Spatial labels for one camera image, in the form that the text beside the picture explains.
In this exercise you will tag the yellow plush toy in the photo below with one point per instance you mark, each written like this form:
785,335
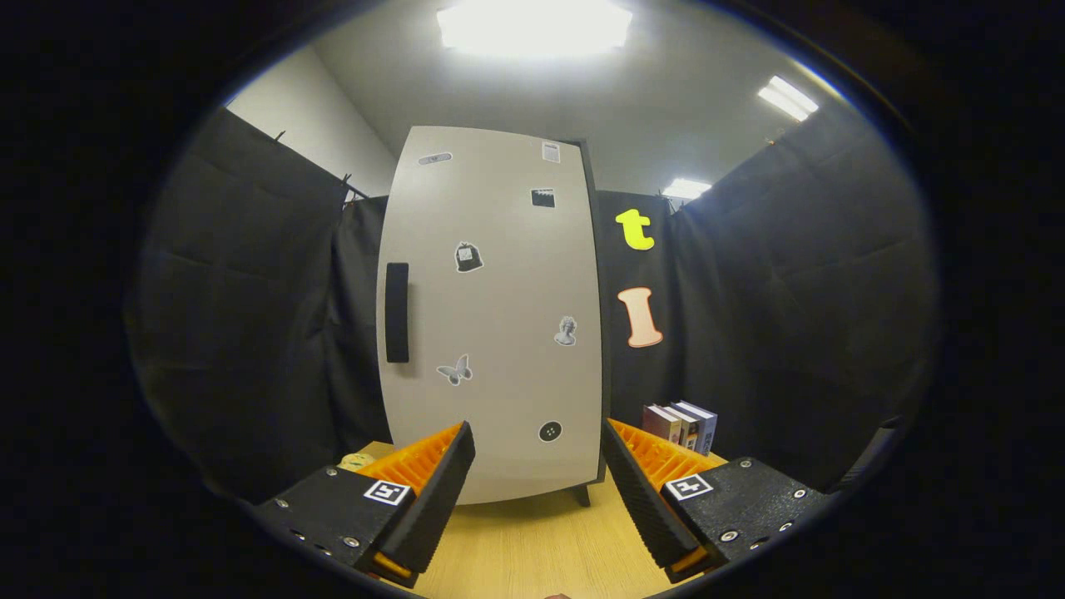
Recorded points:
356,460

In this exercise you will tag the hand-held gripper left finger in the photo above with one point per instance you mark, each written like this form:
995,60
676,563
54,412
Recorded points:
437,507

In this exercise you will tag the white spine book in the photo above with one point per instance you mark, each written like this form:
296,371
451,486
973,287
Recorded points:
689,433

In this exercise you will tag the double strip ceiling light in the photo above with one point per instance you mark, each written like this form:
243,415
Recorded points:
788,98

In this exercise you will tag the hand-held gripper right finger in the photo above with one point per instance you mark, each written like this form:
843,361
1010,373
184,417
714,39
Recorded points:
641,507

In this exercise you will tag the blue grey book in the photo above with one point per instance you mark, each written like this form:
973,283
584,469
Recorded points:
707,426

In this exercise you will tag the large ceiling light panel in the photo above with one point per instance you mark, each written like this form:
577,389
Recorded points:
532,29

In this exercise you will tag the black backdrop cloth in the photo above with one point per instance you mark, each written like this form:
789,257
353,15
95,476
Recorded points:
266,316

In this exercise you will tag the beige cabinet door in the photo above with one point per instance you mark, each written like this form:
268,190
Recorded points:
499,299

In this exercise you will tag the red book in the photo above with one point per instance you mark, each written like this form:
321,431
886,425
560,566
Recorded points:
657,423

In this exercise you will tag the small ceiling light panel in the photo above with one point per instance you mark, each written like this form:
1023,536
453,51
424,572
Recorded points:
686,188

